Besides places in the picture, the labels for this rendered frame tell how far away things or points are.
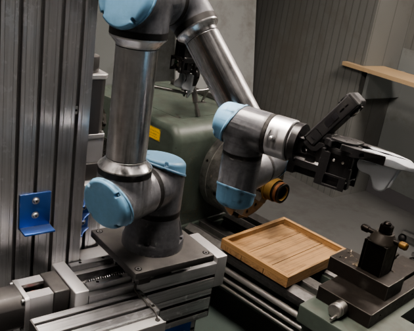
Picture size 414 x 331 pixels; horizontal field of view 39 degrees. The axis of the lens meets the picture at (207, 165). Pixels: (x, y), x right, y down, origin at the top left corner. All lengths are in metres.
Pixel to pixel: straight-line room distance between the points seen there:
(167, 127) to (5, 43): 0.94
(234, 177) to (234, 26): 4.29
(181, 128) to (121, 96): 0.92
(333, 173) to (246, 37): 4.46
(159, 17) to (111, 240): 0.58
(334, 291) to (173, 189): 0.67
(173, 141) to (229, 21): 3.30
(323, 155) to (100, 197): 0.49
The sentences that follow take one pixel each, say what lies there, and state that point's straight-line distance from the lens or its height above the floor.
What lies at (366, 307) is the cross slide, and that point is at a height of 0.97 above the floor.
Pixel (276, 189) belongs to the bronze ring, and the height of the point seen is 1.10.
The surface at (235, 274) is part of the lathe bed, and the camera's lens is 2.12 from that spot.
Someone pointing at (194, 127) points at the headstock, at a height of 1.24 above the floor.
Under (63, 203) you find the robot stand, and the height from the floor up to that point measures 1.24.
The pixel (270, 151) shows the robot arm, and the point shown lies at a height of 1.54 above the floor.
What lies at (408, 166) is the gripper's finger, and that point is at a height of 1.58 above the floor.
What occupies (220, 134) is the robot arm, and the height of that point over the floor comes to 1.54.
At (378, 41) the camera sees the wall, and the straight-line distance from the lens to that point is 4.94.
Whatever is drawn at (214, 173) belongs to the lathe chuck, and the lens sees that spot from 2.08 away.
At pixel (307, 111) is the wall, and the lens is 5.26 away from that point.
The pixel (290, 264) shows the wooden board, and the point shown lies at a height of 0.88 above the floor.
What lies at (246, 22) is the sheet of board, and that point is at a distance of 5.41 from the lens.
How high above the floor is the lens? 1.86
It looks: 20 degrees down
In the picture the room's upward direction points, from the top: 9 degrees clockwise
